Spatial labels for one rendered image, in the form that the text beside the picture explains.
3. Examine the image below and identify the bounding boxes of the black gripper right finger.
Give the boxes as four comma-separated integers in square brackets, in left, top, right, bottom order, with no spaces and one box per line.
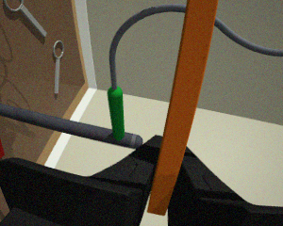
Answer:
[167,146,283,226]

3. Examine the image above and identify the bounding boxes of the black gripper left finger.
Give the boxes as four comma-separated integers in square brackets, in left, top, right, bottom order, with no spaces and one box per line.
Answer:
[0,135,163,226]

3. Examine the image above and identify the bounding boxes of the orange bar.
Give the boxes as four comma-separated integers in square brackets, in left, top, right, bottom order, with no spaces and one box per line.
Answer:
[148,0,218,216]

